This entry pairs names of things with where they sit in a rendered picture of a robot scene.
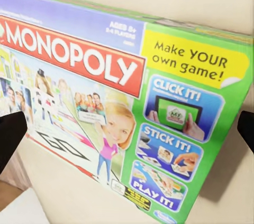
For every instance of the bed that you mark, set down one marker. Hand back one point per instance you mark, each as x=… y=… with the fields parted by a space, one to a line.
x=227 y=195

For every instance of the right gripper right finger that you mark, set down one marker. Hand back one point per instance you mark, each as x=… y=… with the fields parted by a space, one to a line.
x=245 y=127

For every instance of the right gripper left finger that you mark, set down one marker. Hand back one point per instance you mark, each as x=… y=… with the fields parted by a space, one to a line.
x=12 y=129

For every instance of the board game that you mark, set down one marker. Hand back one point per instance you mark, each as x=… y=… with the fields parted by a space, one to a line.
x=138 y=103

